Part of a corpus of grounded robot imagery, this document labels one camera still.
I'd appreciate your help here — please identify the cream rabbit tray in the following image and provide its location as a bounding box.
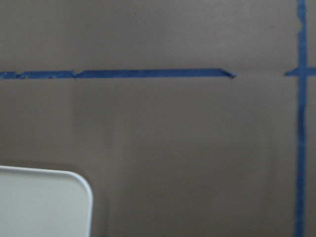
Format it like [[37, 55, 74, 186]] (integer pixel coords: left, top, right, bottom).
[[0, 165, 93, 237]]

